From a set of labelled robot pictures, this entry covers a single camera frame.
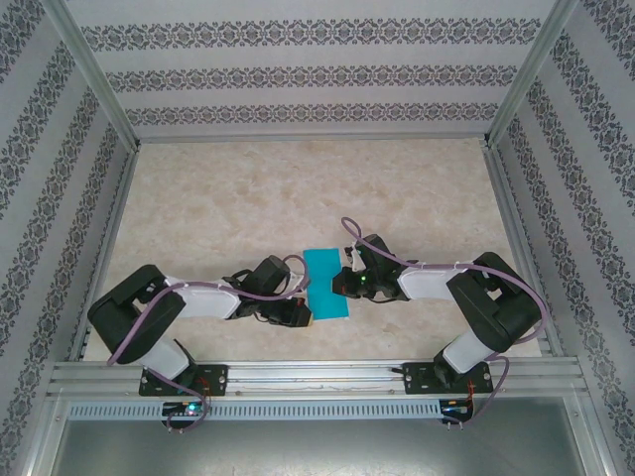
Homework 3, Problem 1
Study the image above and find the grey slotted cable duct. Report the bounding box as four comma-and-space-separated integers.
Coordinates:
66, 399, 444, 422

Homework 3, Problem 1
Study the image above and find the teal paper sheet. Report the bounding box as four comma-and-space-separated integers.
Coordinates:
303, 247, 349, 321

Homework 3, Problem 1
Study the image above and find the aluminium frame leg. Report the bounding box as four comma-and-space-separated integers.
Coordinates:
9, 394, 70, 476
565, 394, 624, 476

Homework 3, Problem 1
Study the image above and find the grey sheet metal panel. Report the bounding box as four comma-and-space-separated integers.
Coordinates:
47, 418, 604, 476

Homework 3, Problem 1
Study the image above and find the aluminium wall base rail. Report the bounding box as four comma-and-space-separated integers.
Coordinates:
134, 131, 492, 146

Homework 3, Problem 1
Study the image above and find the aluminium corner post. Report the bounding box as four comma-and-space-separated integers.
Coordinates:
42, 0, 144, 150
483, 0, 581, 150

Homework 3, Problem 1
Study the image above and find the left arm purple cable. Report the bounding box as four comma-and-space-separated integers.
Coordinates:
106, 255, 312, 435

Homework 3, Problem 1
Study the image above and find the aluminium side rail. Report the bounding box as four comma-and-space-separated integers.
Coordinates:
481, 143, 567, 358
66, 146, 143, 361

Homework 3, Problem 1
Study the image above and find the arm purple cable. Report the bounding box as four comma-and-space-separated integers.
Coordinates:
106, 255, 312, 435
339, 215, 549, 432

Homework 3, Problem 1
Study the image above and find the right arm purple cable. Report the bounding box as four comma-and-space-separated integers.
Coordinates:
339, 215, 549, 432

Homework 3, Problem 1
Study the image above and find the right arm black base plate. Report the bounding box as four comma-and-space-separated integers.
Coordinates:
402, 360, 495, 397

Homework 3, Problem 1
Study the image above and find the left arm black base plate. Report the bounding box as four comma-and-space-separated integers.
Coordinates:
138, 362, 231, 398

